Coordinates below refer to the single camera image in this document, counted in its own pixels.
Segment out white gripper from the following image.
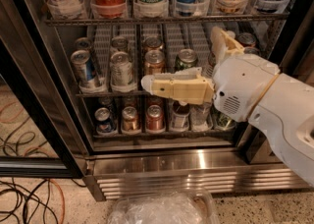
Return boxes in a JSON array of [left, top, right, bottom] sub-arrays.
[[141, 27, 280, 122]]

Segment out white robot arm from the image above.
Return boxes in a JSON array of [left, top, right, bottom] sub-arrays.
[[141, 27, 314, 186]]

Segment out green can middle shelf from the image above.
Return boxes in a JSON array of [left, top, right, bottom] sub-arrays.
[[175, 49, 198, 71]]

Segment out green can shelf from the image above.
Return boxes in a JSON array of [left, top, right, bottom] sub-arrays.
[[175, 49, 198, 71], [213, 109, 236, 131]]

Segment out clear water bottle middle shelf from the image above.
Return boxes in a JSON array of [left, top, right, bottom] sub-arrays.
[[203, 51, 216, 78]]

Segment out clear water bottle shelf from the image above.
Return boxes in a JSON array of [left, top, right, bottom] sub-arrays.
[[203, 51, 216, 78], [190, 103, 212, 132]]

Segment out red Coca-Cola can middle front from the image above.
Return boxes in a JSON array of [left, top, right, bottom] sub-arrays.
[[244, 46, 261, 56]]

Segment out red Coca-Cola can middle rear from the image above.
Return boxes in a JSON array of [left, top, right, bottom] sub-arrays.
[[237, 32, 257, 47]]

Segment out gold can middle shelf front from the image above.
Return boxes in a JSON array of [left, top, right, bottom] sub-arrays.
[[144, 50, 165, 75]]

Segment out clear water bottle bottom shelf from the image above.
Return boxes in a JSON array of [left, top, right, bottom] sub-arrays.
[[190, 103, 212, 132]]

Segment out gold can middle shelf rear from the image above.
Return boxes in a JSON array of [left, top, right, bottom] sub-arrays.
[[143, 36, 164, 52]]

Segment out green can bottom shelf front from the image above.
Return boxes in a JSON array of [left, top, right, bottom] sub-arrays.
[[213, 109, 236, 131]]

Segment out red can bottom shelf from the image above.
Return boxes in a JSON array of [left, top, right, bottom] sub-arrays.
[[146, 105, 164, 131]]

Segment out white can middle shelf front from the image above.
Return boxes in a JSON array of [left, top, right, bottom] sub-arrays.
[[110, 52, 133, 86]]

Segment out white can shelf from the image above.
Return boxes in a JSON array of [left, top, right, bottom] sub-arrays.
[[110, 36, 129, 53], [110, 52, 133, 86]]

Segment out white can middle shelf rear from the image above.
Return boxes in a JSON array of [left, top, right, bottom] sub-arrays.
[[110, 36, 129, 53]]

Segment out right glass fridge door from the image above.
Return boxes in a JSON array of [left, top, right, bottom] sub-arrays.
[[245, 0, 314, 164]]

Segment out glass fridge door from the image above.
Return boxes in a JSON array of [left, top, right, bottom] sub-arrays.
[[245, 0, 314, 164], [0, 0, 89, 178]]

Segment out gold can bottom shelf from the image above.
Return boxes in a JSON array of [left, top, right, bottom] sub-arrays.
[[122, 106, 139, 131]]

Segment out blue Pepsi can bottom shelf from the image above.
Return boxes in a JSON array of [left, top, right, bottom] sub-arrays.
[[94, 107, 116, 134]]

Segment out blue silver can middle shelf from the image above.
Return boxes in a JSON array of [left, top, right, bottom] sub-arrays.
[[71, 49, 100, 88]]

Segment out blue can behind middle shelf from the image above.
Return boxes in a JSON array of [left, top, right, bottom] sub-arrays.
[[75, 37, 94, 53]]

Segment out stainless steel fridge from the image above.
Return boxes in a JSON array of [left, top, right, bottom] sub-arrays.
[[0, 0, 314, 202]]

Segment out left glass fridge door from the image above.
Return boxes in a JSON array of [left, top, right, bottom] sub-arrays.
[[0, 0, 89, 178]]

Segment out brown juice bottle white cap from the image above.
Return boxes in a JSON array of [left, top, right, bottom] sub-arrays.
[[170, 101, 189, 131]]

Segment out clear plastic bin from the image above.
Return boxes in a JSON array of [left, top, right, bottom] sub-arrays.
[[106, 189, 220, 224]]

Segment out orange cable on floor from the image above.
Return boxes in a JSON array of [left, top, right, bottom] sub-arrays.
[[48, 178, 66, 224]]

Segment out black cables on floor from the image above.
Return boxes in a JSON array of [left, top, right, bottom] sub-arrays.
[[0, 178, 60, 224]]

